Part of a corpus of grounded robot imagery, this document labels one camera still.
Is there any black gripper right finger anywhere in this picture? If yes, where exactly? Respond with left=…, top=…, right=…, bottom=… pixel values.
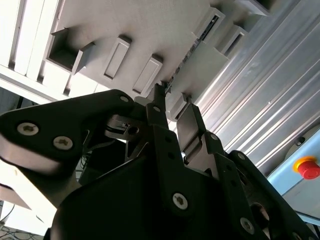
left=176, top=102, right=316, bottom=240

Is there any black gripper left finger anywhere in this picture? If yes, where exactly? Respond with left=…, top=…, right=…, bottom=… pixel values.
left=0, top=83, right=199, bottom=219

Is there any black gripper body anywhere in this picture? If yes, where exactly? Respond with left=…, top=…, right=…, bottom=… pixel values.
left=44, top=154, right=264, bottom=240

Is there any RAM stick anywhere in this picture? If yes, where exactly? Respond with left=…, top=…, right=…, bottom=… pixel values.
left=162, top=14, right=222, bottom=95

